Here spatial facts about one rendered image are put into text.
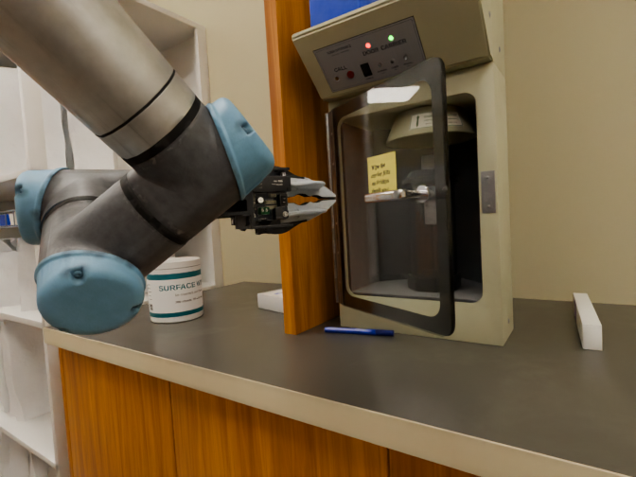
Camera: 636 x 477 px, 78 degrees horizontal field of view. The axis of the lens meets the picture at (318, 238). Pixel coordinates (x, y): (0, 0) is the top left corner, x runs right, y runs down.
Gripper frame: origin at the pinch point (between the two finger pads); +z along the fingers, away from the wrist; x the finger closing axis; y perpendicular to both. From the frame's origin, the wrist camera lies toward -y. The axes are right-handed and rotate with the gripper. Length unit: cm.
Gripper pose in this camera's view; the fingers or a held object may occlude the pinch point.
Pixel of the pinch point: (324, 199)
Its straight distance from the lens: 57.5
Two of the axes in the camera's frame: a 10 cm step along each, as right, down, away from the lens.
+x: -0.6, -10.0, -0.5
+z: 8.7, -0.8, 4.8
